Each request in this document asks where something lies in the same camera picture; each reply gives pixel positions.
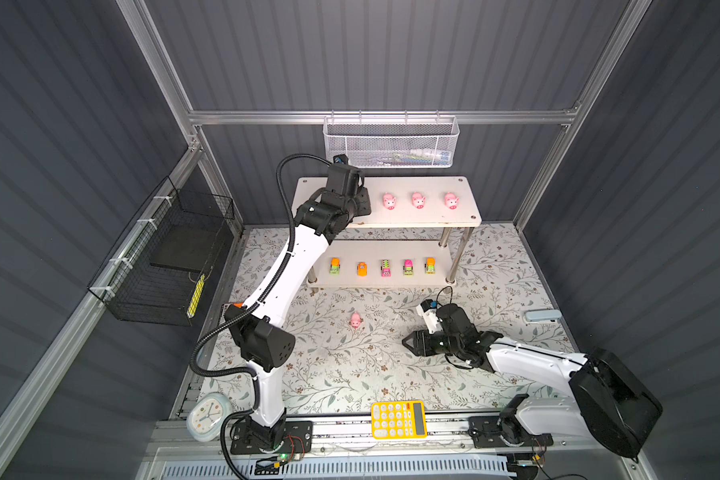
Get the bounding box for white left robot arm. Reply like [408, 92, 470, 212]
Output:
[229, 155, 371, 451]

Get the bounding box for pink green toy truck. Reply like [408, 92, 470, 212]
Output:
[381, 259, 392, 278]

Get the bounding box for white round clock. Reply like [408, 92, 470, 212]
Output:
[186, 392, 233, 442]

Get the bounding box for green orange mixer truck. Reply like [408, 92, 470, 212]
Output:
[329, 257, 341, 275]

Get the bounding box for yellow green highlighter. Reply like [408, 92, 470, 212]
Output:
[186, 274, 206, 319]

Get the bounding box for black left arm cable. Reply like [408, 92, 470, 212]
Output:
[188, 153, 337, 480]

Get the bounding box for white wire wall basket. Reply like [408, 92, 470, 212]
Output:
[322, 115, 460, 169]

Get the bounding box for black wire wall basket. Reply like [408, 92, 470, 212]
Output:
[88, 179, 238, 327]

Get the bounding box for pens in white basket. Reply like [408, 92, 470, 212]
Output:
[378, 149, 453, 168]

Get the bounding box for white two-tier shelf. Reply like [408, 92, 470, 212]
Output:
[307, 176, 482, 289]

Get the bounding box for pink pig toy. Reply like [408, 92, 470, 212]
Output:
[444, 192, 459, 210]
[382, 193, 397, 210]
[350, 312, 363, 329]
[411, 192, 426, 209]

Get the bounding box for yellow calculator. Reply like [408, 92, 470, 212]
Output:
[371, 400, 428, 441]

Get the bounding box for green orange toy truck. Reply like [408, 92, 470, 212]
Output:
[425, 257, 436, 275]

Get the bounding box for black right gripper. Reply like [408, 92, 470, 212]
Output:
[401, 327, 461, 356]

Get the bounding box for light blue case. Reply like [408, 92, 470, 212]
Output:
[524, 309, 562, 323]

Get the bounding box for green pink mixer truck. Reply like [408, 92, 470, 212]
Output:
[403, 259, 414, 276]

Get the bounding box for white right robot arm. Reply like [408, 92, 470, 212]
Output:
[402, 299, 663, 459]

